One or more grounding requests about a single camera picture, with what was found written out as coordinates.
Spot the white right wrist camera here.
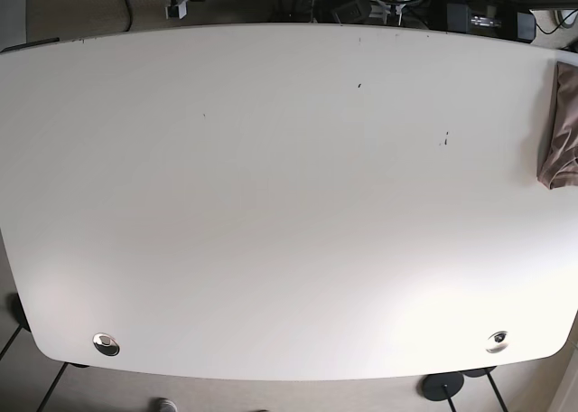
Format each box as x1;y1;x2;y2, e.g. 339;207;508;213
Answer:
165;3;187;19

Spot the right metal table grommet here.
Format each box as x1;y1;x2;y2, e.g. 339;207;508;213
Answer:
485;331;509;354

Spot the metal table grommet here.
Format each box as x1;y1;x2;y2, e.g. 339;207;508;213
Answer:
485;331;509;354
92;332;120;357

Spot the black round stand base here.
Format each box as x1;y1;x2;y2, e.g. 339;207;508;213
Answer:
421;372;464;402

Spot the left metal table grommet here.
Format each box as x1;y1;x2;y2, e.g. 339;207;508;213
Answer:
92;332;120;357

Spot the grey sneaker shoe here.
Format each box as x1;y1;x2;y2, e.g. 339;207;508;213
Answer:
151;398;178;412

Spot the dusty pink T-shirt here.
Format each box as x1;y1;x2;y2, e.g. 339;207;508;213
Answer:
537;61;577;190

